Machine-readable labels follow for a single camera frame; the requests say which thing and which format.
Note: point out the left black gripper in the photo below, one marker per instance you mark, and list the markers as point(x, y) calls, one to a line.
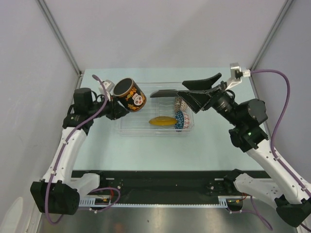
point(116, 110)

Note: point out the yellow brown round saucer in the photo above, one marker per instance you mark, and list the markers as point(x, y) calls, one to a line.
point(163, 121)

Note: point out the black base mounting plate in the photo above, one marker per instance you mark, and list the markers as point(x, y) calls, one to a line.
point(151, 197)

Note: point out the right aluminium frame post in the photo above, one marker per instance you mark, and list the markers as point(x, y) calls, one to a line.
point(272, 32)

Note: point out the black floral square plate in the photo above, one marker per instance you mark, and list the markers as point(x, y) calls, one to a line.
point(166, 93)

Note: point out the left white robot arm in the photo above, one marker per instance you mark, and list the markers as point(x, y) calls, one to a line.
point(56, 193)

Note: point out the aluminium front rail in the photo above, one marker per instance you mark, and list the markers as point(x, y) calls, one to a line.
point(210, 187)

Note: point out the left aluminium frame post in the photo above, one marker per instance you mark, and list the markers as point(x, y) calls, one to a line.
point(58, 35)

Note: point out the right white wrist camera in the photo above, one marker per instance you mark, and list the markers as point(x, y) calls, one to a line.
point(237, 73)

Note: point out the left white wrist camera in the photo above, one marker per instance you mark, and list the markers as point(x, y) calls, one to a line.
point(109, 86)

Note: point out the pink patterned bowl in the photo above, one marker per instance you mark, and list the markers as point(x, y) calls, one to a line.
point(180, 105)

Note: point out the light blue cable duct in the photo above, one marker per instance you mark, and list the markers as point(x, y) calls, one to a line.
point(89, 202)

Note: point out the red interior dark mug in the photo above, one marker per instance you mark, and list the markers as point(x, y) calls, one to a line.
point(129, 95)

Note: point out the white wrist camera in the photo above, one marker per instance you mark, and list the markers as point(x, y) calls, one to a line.
point(109, 86)
point(237, 73)

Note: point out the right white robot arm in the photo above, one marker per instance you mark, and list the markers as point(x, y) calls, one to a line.
point(290, 196)

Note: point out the aluminium frame post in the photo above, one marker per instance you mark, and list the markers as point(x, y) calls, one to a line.
point(272, 32)
point(58, 35)

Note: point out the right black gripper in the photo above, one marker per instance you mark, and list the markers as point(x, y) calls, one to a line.
point(198, 99)

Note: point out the blue triangle patterned bowl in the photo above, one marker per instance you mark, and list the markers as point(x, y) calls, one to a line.
point(183, 121)

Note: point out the clear plastic dish rack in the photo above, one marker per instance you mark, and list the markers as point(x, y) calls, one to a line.
point(137, 124)

